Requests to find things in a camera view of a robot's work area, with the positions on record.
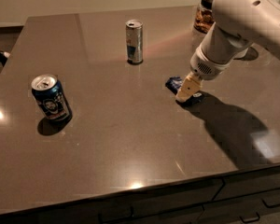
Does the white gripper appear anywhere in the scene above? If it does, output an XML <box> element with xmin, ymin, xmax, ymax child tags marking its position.
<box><xmin>175</xmin><ymin>46</ymin><xmax>230</xmax><ymax>103</ymax></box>

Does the blue rxbar blueberry wrapper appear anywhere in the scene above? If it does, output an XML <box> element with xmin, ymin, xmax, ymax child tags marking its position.
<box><xmin>165</xmin><ymin>77</ymin><xmax>204</xmax><ymax>106</ymax></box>

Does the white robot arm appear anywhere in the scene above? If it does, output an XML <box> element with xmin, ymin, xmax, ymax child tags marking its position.
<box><xmin>175</xmin><ymin>0</ymin><xmax>280</xmax><ymax>103</ymax></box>

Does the silver red bull can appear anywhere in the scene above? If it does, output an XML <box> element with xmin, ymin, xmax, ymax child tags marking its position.
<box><xmin>126</xmin><ymin>20</ymin><xmax>143</xmax><ymax>64</ymax></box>

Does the blue pepsi can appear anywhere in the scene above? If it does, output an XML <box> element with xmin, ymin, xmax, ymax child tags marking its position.
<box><xmin>31</xmin><ymin>74</ymin><xmax>72</xmax><ymax>122</ymax></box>

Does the glass jar with black lid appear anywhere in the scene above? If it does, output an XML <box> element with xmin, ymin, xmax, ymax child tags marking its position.
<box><xmin>193</xmin><ymin>0</ymin><xmax>214</xmax><ymax>34</ymax></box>

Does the dark object at table edge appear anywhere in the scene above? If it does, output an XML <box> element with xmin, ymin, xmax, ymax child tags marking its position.
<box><xmin>0</xmin><ymin>50</ymin><xmax>10</xmax><ymax>65</ymax></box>

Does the black drawer handle right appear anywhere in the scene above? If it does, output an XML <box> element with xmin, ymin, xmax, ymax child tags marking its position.
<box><xmin>262</xmin><ymin>194</ymin><xmax>280</xmax><ymax>209</ymax></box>

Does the black drawer handle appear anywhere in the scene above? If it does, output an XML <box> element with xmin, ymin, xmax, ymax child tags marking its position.
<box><xmin>239</xmin><ymin>213</ymin><xmax>260</xmax><ymax>224</ymax></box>
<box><xmin>262</xmin><ymin>194</ymin><xmax>280</xmax><ymax>209</ymax></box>
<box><xmin>98</xmin><ymin>206</ymin><xmax>134</xmax><ymax>224</ymax></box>

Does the black drawer handle left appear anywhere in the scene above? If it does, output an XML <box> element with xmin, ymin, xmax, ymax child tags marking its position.
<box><xmin>98</xmin><ymin>206</ymin><xmax>134</xmax><ymax>224</ymax></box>

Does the black drawer handle middle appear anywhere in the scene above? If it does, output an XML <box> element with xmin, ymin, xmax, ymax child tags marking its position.
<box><xmin>239</xmin><ymin>213</ymin><xmax>260</xmax><ymax>224</ymax></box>

